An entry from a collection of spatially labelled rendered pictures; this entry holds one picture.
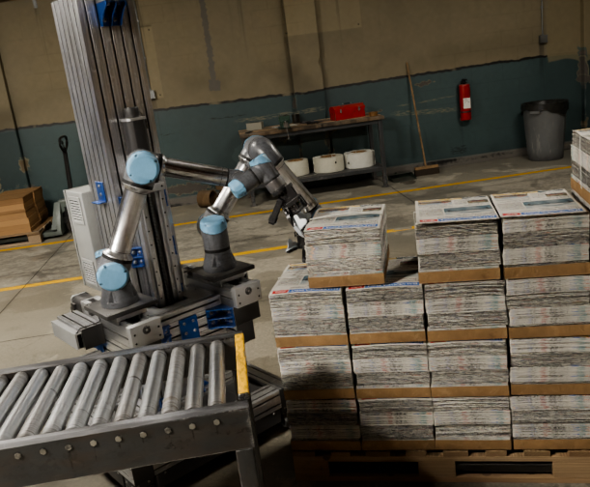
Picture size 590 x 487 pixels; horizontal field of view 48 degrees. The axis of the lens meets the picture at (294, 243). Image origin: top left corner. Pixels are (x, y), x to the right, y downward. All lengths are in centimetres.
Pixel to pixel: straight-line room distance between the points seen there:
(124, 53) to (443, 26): 696
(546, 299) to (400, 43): 705
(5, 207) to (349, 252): 636
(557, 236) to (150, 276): 163
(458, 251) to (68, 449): 142
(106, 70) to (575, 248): 191
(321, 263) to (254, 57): 665
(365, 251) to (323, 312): 29
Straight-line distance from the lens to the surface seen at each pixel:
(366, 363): 259
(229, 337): 227
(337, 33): 910
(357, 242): 244
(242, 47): 896
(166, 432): 185
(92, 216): 310
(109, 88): 286
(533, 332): 255
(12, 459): 195
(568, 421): 273
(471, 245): 242
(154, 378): 209
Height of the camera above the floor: 166
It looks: 15 degrees down
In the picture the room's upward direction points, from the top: 7 degrees counter-clockwise
